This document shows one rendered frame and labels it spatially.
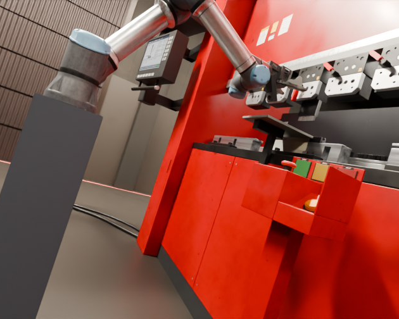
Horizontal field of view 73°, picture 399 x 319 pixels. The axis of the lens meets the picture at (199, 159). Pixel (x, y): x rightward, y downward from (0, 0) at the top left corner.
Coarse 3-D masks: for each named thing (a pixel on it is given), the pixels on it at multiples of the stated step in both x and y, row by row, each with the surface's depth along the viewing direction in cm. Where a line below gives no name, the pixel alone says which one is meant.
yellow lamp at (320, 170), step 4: (316, 164) 74; (320, 164) 73; (316, 168) 73; (320, 168) 72; (324, 168) 71; (316, 172) 73; (320, 172) 72; (324, 172) 71; (312, 176) 73; (316, 176) 73; (320, 176) 72; (324, 176) 71; (320, 180) 71
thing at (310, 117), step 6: (306, 102) 127; (312, 102) 124; (318, 102) 121; (300, 108) 129; (306, 108) 126; (312, 108) 123; (318, 108) 121; (300, 114) 128; (306, 114) 125; (312, 114) 122; (300, 120) 128; (306, 120) 125; (312, 120) 122
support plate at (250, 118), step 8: (248, 120) 122; (264, 120) 113; (272, 120) 108; (280, 120) 108; (288, 128) 113; (296, 128) 112; (288, 136) 128; (296, 136) 122; (304, 136) 118; (312, 136) 116
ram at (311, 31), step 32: (256, 0) 199; (288, 0) 161; (320, 0) 135; (352, 0) 117; (384, 0) 103; (256, 32) 184; (288, 32) 152; (320, 32) 128; (352, 32) 112; (384, 32) 99
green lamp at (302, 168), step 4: (300, 160) 78; (296, 164) 78; (300, 164) 77; (304, 164) 76; (308, 164) 75; (296, 168) 78; (300, 168) 77; (304, 168) 76; (308, 168) 75; (296, 172) 78; (300, 172) 77; (304, 172) 76; (304, 176) 75
